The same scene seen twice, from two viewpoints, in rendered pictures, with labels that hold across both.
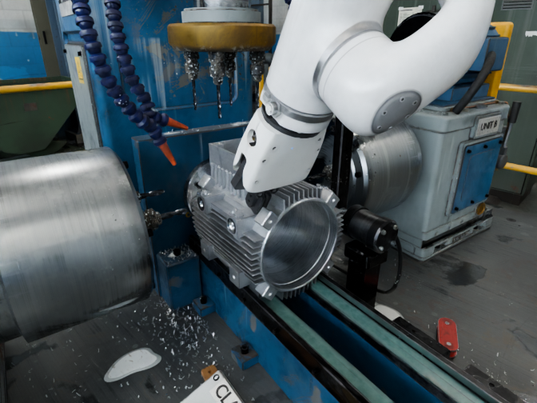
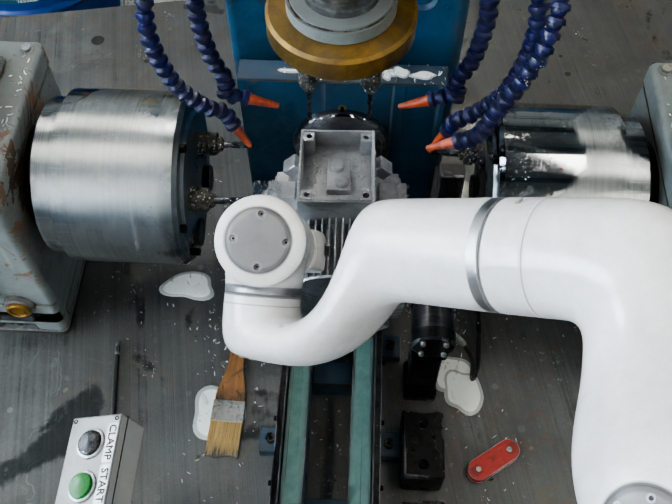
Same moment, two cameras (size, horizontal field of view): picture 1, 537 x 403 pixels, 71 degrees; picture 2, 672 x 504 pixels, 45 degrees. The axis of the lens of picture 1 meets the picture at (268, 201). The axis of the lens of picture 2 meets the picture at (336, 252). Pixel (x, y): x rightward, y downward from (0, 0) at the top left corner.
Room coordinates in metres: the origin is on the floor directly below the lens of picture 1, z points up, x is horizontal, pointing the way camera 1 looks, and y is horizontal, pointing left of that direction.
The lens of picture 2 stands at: (0.10, -0.37, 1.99)
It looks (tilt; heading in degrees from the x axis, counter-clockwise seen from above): 58 degrees down; 37
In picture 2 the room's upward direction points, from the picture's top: straight up
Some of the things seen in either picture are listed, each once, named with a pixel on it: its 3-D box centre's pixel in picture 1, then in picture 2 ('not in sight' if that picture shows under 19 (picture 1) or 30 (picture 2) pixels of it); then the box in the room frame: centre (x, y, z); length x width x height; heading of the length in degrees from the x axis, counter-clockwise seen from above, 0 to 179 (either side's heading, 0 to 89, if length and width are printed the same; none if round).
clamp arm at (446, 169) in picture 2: (342, 157); (440, 231); (0.63, -0.13, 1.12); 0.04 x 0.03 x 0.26; 35
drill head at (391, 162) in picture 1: (359, 163); (569, 192); (0.85, -0.22, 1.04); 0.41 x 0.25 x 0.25; 125
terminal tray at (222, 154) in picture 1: (251, 166); (337, 181); (0.62, 0.03, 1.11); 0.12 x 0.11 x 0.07; 36
